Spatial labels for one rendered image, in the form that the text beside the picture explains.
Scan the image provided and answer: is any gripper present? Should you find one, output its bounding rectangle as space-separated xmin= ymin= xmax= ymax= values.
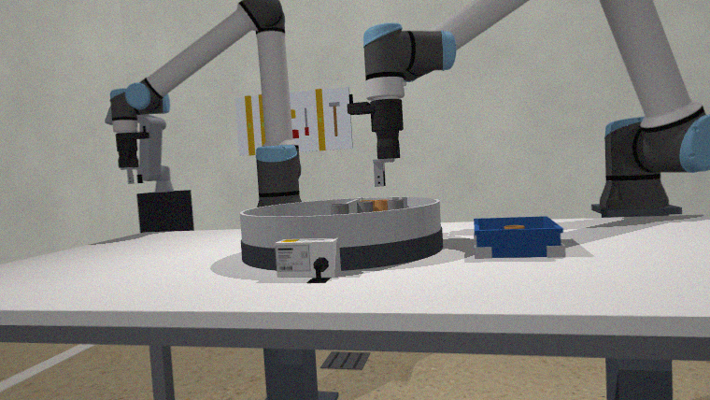
xmin=369 ymin=97 xmax=406 ymax=187
xmin=116 ymin=127 xmax=149 ymax=170

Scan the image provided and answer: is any grey turntable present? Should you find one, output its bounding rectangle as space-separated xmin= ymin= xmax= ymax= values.
xmin=239 ymin=193 xmax=446 ymax=273

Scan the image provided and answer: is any blue crate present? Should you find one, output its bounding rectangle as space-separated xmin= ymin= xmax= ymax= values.
xmin=474 ymin=215 xmax=565 ymax=258

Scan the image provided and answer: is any jointed stand on black box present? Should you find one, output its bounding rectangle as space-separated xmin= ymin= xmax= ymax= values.
xmin=135 ymin=114 xmax=197 ymax=234

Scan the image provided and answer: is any white control box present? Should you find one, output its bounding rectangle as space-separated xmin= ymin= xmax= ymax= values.
xmin=274 ymin=236 xmax=343 ymax=283

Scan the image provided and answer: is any dark floor grate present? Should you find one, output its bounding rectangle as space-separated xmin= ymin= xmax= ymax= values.
xmin=320 ymin=351 xmax=371 ymax=371

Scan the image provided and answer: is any white wall board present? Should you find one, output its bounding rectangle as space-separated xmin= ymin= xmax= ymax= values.
xmin=244 ymin=86 xmax=354 ymax=154

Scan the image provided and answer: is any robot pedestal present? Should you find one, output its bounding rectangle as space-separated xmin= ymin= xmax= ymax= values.
xmin=263 ymin=349 xmax=320 ymax=400

